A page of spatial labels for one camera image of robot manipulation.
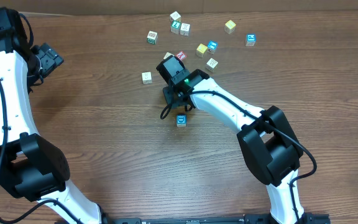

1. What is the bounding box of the blue D wooden block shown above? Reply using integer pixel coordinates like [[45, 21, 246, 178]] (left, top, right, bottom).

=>
[[176, 114, 187, 127]]

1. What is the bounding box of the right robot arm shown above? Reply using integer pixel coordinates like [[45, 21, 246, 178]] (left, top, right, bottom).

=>
[[156, 55, 317, 223]]

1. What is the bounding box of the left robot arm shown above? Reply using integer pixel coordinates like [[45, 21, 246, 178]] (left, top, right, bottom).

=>
[[0, 7, 108, 223]]

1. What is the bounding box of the plain block lower left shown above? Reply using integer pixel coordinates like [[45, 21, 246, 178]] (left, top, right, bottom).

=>
[[142, 72, 152, 84]]

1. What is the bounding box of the red letter wooden block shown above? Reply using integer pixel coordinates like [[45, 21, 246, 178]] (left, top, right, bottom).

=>
[[175, 50, 187, 62]]

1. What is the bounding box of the red edged plain block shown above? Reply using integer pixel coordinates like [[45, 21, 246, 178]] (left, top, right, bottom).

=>
[[163, 52, 173, 60]]

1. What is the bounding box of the plain patterned wooden block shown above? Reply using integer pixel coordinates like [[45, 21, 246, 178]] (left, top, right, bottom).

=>
[[206, 58, 219, 72]]

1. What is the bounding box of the yellow block centre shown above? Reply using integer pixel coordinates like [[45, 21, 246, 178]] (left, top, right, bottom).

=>
[[196, 44, 208, 58]]

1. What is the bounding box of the green edged wooden block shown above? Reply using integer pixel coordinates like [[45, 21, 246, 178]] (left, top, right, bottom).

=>
[[147, 30, 158, 45]]

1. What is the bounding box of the plain block beside green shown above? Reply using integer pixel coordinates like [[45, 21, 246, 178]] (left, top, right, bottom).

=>
[[180, 23, 190, 36]]

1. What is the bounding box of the green letter wooden block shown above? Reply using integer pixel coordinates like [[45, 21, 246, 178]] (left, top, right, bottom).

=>
[[170, 21, 181, 34]]

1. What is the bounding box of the top plain wooden block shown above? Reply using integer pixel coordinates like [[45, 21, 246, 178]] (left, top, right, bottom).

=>
[[170, 11, 181, 22]]

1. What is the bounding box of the yellow block upper right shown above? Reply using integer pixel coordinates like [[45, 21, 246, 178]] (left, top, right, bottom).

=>
[[224, 20, 236, 34]]

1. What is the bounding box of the blue P wooden block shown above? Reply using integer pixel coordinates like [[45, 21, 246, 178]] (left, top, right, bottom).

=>
[[245, 34, 256, 47]]

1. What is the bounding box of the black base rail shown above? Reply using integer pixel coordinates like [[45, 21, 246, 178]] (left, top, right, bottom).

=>
[[102, 213, 331, 224]]

